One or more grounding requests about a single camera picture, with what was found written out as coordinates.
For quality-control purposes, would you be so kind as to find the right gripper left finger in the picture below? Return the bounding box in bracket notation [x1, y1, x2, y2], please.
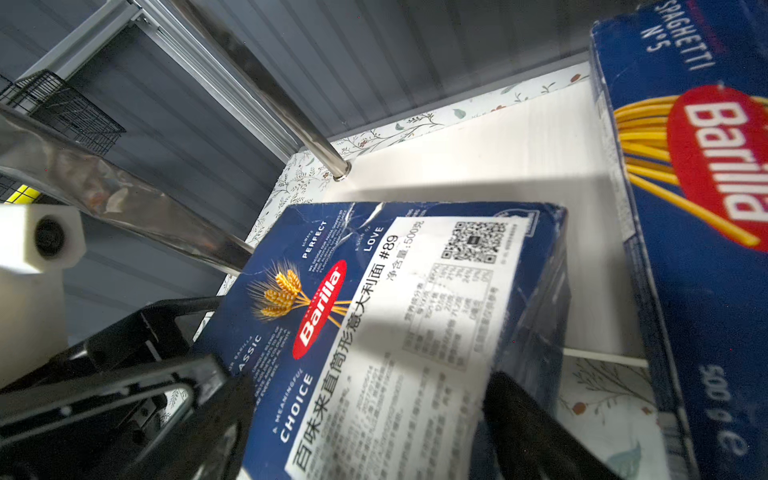
[109, 371, 255, 479]

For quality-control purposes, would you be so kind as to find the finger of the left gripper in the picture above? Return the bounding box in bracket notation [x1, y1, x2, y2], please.
[1, 355, 230, 447]
[1, 296, 222, 393]

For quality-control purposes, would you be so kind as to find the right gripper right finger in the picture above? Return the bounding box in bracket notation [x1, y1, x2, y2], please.
[483, 371, 618, 479]

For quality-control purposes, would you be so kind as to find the blue Barilla pasta box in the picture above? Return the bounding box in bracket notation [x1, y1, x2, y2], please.
[194, 202, 570, 479]

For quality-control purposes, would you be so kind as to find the yellow green brush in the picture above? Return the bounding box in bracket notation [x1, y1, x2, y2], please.
[4, 185, 41, 205]

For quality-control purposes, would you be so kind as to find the black wire basket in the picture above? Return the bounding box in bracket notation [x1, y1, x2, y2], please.
[1, 70, 125, 211]

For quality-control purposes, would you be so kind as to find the white two-tier shelf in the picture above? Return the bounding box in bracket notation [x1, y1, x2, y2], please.
[1, 1, 645, 366]

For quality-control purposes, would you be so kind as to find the blue Barilla spaghetti box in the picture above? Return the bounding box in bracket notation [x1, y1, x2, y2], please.
[590, 1, 767, 479]

